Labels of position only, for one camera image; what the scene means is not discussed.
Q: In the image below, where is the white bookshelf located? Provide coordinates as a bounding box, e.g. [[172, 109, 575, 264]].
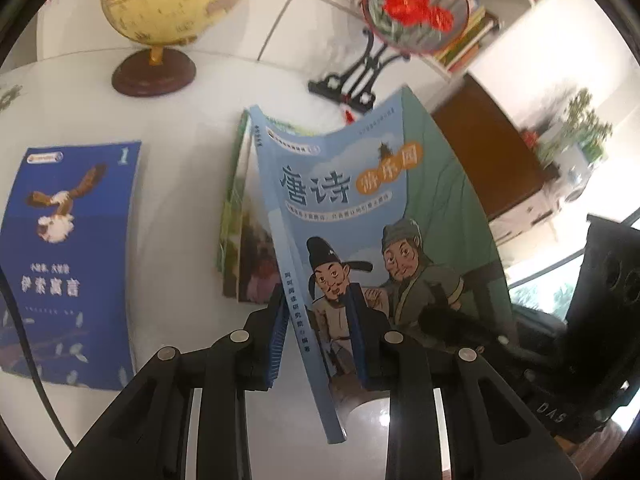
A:
[[195, 0, 571, 81]]

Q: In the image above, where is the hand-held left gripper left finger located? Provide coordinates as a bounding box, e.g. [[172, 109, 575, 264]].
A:
[[54, 284, 292, 480]]

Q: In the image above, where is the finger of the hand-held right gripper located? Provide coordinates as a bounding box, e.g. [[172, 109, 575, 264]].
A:
[[419, 306, 522, 362]]

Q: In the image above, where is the blue book with eagle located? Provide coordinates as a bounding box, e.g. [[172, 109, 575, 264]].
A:
[[0, 141, 142, 392]]

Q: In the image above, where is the grey box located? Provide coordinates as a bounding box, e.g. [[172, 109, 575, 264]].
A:
[[555, 150, 601, 201]]

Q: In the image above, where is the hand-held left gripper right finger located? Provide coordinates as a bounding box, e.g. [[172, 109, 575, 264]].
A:
[[347, 282, 585, 480]]

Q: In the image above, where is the brown wooden cabinet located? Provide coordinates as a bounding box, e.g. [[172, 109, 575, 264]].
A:
[[432, 72, 566, 223]]

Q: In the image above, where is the yellow desk globe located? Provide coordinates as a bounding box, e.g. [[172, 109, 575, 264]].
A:
[[100, 0, 256, 97]]

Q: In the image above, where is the black cable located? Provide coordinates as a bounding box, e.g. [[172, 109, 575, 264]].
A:
[[0, 260, 77, 461]]

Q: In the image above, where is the light blue poetry book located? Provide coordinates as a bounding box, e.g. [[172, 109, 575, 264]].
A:
[[247, 85, 516, 446]]

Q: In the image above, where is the green book with yellow flowers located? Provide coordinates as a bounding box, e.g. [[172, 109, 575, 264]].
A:
[[215, 109, 321, 281]]

